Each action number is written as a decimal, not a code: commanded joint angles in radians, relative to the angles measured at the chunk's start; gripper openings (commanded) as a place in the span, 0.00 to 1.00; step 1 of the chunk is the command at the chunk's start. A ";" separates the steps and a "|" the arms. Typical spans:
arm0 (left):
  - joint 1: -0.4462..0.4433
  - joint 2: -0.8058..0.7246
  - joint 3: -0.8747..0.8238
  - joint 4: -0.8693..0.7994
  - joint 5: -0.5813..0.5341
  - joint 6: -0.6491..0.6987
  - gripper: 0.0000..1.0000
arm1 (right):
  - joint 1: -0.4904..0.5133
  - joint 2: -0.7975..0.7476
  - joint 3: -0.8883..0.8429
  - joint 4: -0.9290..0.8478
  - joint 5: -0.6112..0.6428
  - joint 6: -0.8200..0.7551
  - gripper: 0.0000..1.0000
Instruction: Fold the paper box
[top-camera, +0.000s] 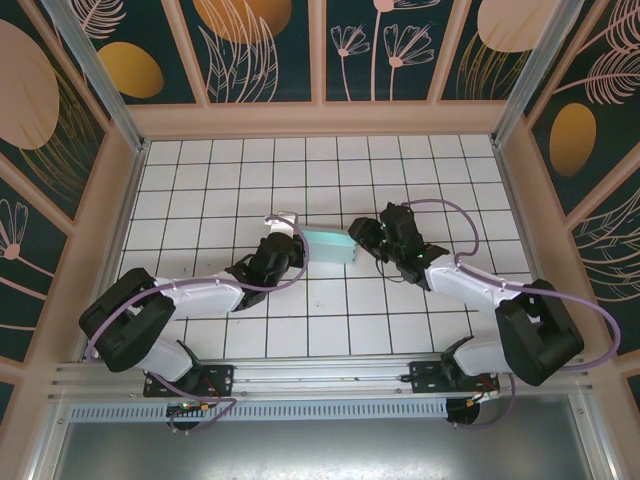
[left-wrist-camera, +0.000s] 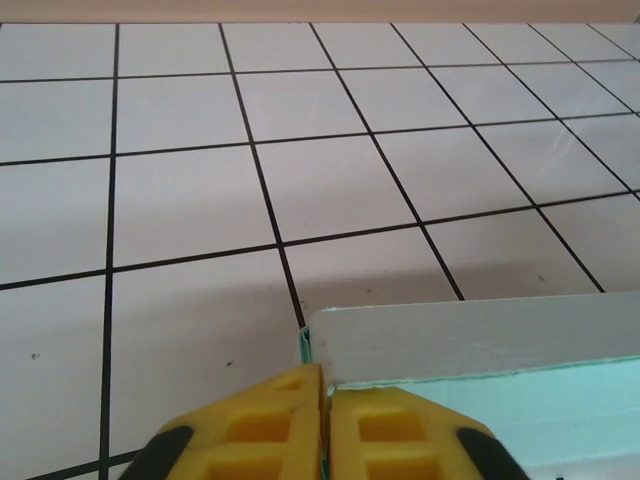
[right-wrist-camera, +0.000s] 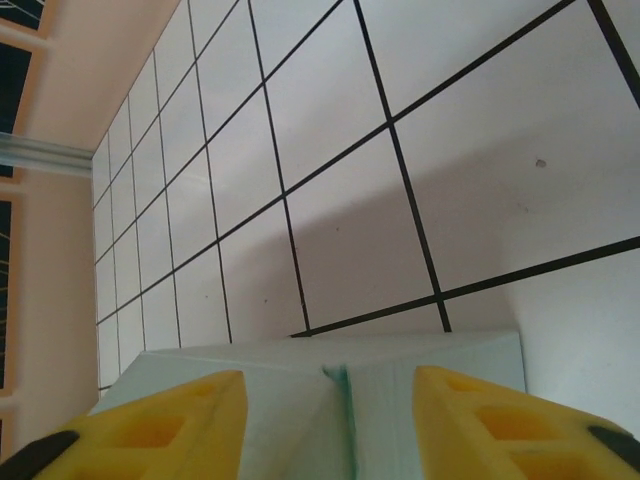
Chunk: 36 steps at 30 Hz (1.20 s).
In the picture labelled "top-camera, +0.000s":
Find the light teal paper box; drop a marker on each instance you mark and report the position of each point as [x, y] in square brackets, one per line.
[330, 245]

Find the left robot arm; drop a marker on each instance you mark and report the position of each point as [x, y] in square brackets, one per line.
[200, 300]

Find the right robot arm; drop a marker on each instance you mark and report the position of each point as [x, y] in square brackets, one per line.
[465, 285]

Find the grey metal sheet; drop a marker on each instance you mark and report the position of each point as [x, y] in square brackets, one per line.
[320, 450]

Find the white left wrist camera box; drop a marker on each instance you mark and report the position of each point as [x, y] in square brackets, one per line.
[285, 225]

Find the aluminium side rail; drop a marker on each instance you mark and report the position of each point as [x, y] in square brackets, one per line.
[515, 200]
[131, 185]

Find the aluminium mounting rail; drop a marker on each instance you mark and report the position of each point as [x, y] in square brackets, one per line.
[320, 372]

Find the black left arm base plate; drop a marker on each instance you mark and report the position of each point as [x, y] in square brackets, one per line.
[220, 380]

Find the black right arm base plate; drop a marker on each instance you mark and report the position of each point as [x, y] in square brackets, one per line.
[422, 377]

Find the wall panel with flower outlines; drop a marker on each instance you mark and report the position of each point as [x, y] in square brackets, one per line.
[380, 50]

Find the wall panel with pale disc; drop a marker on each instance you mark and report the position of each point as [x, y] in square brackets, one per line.
[490, 50]

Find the wall panel with leaf outlines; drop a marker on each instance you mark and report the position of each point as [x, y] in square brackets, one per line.
[240, 50]

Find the aluminium corner post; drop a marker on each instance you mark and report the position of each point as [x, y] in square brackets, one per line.
[537, 70]
[103, 80]

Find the wall panel with fern outlines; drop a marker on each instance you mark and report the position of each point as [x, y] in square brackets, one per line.
[615, 260]

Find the wall panel with feather outlines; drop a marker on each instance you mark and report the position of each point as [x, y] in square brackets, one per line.
[590, 100]

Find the wall panel with orange oval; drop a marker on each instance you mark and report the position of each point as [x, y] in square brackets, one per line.
[130, 70]

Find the wall panel with single flower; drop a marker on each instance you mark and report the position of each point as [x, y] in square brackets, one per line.
[25, 260]

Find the wall panel with pink disc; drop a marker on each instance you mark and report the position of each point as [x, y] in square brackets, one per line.
[30, 100]

